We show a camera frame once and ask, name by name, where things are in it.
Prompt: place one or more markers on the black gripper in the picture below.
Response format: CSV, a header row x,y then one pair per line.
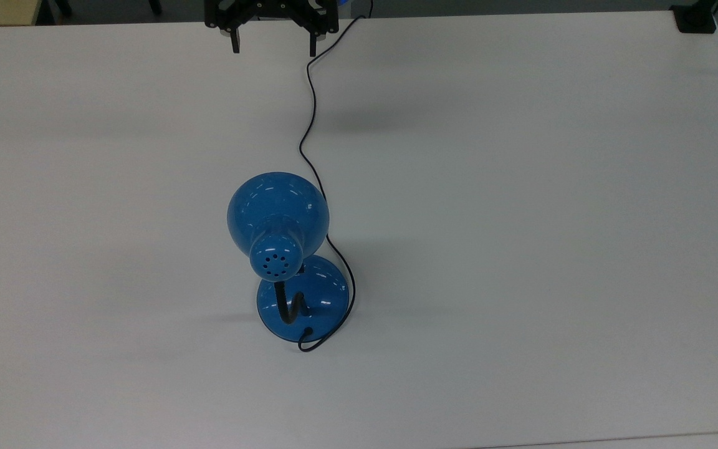
x,y
272,7

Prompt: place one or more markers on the blue desk lamp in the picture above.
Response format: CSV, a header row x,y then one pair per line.
x,y
279,215

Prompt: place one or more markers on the dark chair leg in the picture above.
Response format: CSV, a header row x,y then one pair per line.
x,y
63,6
154,5

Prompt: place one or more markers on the black table clamp mount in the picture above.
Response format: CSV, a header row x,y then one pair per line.
x,y
694,20

